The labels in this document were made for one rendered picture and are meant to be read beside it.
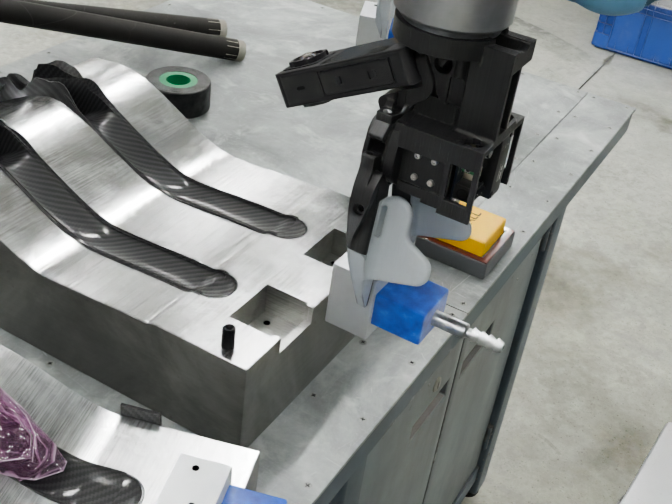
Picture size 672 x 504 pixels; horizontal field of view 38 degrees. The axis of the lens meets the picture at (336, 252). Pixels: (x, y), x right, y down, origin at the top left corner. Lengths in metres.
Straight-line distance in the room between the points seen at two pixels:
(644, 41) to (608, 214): 1.23
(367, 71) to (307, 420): 0.31
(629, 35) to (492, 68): 3.36
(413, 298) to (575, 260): 1.90
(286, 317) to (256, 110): 0.50
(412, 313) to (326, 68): 0.18
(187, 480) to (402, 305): 0.19
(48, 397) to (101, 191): 0.24
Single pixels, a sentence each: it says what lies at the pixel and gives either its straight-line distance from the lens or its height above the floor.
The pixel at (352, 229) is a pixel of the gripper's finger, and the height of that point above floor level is 1.01.
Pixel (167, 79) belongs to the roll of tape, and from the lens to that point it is 1.25.
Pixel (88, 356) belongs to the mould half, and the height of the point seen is 0.82.
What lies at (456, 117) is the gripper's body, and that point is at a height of 1.10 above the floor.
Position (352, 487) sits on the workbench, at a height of 0.60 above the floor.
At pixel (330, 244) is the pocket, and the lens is 0.88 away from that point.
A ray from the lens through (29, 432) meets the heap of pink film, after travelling 0.68.
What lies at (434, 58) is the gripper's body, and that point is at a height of 1.13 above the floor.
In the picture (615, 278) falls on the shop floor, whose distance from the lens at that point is 2.58.
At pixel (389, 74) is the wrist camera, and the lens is 0.63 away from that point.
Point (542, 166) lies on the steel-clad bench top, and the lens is 1.24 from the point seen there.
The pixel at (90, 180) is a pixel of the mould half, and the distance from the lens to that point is 0.90.
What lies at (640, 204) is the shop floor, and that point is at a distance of 2.95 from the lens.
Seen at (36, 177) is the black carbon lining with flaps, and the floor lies 0.91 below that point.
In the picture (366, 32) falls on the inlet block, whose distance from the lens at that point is 1.16.
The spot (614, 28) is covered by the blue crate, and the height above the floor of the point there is 0.09.
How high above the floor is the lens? 1.36
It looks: 34 degrees down
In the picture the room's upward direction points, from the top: 8 degrees clockwise
